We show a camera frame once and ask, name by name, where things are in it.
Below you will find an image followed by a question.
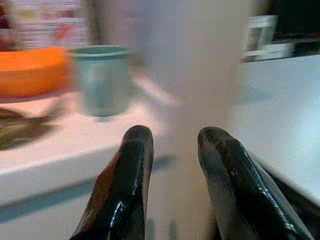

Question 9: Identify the colourful shelf of goods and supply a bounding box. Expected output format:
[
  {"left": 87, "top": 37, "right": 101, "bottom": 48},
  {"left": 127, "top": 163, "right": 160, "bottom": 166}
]
[{"left": 0, "top": 0, "right": 88, "bottom": 51}]

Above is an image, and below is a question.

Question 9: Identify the teal green cup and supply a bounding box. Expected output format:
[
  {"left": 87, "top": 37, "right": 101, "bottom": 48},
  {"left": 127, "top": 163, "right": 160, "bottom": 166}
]
[{"left": 71, "top": 44, "right": 132, "bottom": 118}]

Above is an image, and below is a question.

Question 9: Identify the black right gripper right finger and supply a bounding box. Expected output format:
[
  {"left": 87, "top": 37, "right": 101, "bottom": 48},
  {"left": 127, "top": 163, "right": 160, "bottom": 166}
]
[{"left": 196, "top": 126, "right": 320, "bottom": 240}]

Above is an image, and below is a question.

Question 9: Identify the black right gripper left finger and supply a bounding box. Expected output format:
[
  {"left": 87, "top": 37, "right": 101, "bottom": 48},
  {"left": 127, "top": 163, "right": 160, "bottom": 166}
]
[{"left": 69, "top": 124, "right": 155, "bottom": 240}]

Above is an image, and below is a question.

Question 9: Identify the orange bowl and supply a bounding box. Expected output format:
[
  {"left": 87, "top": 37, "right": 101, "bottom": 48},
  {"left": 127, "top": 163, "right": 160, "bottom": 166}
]
[{"left": 0, "top": 47, "right": 73, "bottom": 99}]

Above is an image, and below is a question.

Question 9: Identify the white shelf unit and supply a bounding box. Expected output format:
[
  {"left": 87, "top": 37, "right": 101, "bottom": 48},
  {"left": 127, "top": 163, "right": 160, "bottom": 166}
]
[{"left": 240, "top": 14, "right": 296, "bottom": 63}]

